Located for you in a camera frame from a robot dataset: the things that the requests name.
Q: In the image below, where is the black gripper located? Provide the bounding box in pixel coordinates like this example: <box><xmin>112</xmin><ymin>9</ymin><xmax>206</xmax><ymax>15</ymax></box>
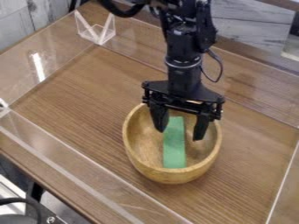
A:
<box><xmin>142</xmin><ymin>60</ymin><xmax>226</xmax><ymax>141</ymax></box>

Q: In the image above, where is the green rectangular block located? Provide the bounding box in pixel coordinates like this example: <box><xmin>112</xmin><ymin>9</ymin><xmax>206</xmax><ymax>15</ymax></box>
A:
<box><xmin>163</xmin><ymin>116</ymin><xmax>186</xmax><ymax>169</ymax></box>

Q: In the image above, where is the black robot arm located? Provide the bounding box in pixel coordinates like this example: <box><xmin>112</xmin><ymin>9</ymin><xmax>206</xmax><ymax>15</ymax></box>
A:
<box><xmin>98</xmin><ymin>0</ymin><xmax>224</xmax><ymax>141</ymax></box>

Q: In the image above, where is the brown wooden bowl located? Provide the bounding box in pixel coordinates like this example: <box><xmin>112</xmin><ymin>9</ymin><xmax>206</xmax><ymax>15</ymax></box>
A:
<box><xmin>123</xmin><ymin>103</ymin><xmax>223</xmax><ymax>185</ymax></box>

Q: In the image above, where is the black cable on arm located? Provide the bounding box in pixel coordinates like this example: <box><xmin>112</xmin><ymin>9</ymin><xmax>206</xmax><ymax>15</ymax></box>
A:
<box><xmin>199</xmin><ymin>47</ymin><xmax>226</xmax><ymax>84</ymax></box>

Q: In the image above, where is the clear acrylic tray wall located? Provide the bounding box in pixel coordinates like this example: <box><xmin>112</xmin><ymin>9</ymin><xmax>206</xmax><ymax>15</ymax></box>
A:
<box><xmin>0</xmin><ymin>99</ymin><xmax>192</xmax><ymax>224</ymax></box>

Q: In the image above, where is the black cable bottom left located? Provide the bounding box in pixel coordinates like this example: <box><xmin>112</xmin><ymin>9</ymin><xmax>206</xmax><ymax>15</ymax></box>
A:
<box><xmin>0</xmin><ymin>197</ymin><xmax>42</xmax><ymax>224</ymax></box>

